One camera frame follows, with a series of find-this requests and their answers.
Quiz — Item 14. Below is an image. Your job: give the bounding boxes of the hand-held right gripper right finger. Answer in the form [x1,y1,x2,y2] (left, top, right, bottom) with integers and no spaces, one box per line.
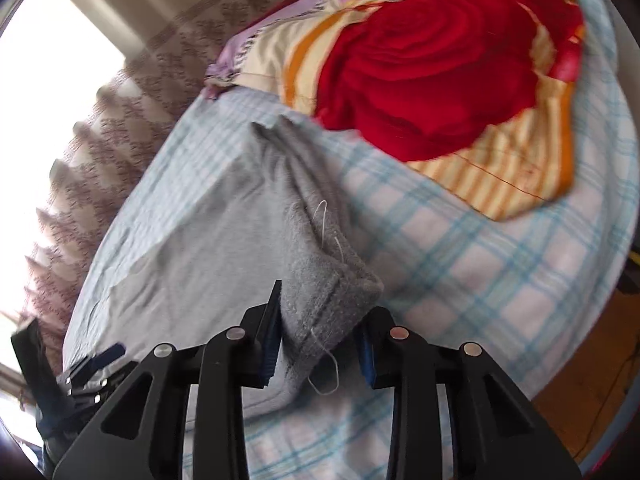
[353,306,583,480]

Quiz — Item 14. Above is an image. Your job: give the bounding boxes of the blue plaid bed sheet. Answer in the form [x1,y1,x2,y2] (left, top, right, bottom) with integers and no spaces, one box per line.
[61,0,636,480]

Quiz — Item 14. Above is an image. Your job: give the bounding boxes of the patterned beige curtain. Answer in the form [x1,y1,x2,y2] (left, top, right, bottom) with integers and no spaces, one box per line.
[0,0,296,411]

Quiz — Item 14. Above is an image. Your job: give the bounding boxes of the red rose print blanket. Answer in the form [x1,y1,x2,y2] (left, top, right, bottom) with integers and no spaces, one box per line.
[205,0,587,222]

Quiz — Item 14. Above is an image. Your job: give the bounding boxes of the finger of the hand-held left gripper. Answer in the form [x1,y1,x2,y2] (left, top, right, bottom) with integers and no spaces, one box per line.
[59,343,126,386]

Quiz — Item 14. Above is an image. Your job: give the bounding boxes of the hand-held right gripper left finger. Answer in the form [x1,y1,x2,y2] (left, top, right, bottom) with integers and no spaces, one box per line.
[52,280,284,480]

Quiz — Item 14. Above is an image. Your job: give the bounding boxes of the purple cloth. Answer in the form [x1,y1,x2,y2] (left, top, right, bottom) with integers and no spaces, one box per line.
[202,0,351,101]

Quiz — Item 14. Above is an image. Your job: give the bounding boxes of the grey pants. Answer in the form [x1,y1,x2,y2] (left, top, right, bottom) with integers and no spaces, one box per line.
[97,116,385,413]

